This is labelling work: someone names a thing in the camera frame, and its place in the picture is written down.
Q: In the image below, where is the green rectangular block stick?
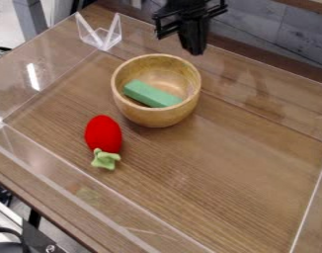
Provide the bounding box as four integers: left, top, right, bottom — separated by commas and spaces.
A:
123, 80, 182, 108

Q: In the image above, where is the clear acrylic enclosure wall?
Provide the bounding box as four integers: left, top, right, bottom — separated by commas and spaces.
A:
0, 7, 322, 253

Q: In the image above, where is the red plush strawberry toy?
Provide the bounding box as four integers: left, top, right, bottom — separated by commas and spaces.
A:
85, 115, 123, 170

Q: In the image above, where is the grey cabinet leg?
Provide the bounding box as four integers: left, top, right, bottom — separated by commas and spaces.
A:
12, 0, 49, 41

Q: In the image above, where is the black cable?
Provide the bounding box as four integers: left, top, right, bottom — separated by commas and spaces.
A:
0, 226, 27, 253

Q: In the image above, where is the black table clamp mount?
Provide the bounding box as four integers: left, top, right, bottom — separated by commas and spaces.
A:
23, 220, 67, 253

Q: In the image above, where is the light brown wooden bowl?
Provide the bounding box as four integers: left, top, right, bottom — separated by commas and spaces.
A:
111, 53, 202, 127

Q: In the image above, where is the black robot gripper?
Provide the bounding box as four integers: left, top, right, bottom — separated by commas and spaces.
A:
153, 0, 229, 55

